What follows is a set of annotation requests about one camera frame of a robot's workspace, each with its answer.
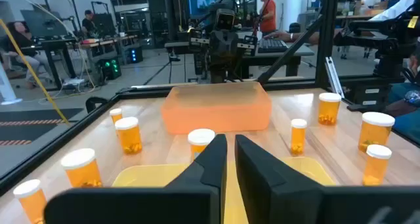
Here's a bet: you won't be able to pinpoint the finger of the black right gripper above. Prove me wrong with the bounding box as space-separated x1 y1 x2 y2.
209 35 225 71
224 35 238 71

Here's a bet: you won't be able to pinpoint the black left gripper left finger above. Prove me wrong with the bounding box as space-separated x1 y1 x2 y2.
44 133 228 224

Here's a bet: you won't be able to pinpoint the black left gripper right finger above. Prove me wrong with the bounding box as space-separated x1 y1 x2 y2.
234 134 420 224

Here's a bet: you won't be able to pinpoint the medium amber pill bottle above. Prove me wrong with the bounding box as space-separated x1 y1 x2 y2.
60 147 103 189
114 116 144 155
187 128 217 162

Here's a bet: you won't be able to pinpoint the thin amber pill bottle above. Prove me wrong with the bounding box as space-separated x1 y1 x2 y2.
362 144 393 187
12 179 48 224
109 108 124 126
290 118 308 156

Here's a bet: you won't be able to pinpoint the wide amber pill bottle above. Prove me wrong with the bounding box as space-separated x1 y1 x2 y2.
318 92 343 126

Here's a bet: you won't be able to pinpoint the wide amber bottle coloured capsules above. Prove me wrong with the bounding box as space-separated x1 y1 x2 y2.
357 111 396 154

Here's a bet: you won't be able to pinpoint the yellow translucent plastic bin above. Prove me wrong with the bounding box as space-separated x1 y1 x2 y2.
111 156 337 224

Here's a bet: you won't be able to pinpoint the orange translucent plastic bin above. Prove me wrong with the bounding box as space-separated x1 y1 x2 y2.
160 81 273 135

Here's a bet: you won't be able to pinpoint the black keyboard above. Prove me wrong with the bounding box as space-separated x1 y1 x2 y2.
257 38 289 54

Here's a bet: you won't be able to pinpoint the person's hand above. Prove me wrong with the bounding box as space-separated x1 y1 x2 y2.
263 30 293 43

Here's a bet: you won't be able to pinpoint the person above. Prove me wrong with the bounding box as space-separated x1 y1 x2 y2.
291 0 420 46
383 45 420 143
252 0 278 34
81 9 98 34
5 20 53 89

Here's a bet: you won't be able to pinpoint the computer tower blue lights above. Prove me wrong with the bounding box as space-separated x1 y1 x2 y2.
126 45 144 64

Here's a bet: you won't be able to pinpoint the grey desk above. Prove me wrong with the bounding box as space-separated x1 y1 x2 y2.
163 39 315 78

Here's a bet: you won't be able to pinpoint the wooden top desk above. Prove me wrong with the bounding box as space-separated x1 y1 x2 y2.
78 35 138 67

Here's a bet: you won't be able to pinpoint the computer tower green lights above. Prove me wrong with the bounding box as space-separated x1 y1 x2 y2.
99 57 123 81

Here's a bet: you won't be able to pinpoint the silver aluminium profile bar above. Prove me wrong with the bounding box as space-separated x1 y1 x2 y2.
324 56 345 99

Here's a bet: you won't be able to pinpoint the black machine yellow tag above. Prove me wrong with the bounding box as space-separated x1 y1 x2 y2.
334 0 420 83

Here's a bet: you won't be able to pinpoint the black desk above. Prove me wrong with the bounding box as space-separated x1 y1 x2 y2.
19 36 79 91

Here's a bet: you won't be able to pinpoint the dark monitor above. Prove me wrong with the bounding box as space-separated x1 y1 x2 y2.
20 9 69 38

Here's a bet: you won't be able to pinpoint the black floor mat orange stripes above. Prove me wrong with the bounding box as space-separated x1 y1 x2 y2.
0 108 85 126
0 123 57 152

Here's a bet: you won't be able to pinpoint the white stand base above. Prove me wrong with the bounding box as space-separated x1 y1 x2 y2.
0 64 23 106

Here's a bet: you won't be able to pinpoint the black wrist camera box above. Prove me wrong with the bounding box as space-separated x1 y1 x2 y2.
215 9 236 32

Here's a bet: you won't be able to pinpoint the blue lit wall screen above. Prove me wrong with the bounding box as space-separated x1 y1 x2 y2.
188 0 218 17

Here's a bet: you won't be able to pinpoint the black aluminium table frame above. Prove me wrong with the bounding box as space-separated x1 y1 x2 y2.
0 0 420 198

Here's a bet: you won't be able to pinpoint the black frame clip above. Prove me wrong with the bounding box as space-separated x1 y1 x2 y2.
85 96 109 114

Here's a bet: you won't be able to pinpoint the yellow hanging cable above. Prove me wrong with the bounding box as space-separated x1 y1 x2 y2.
0 18 70 125

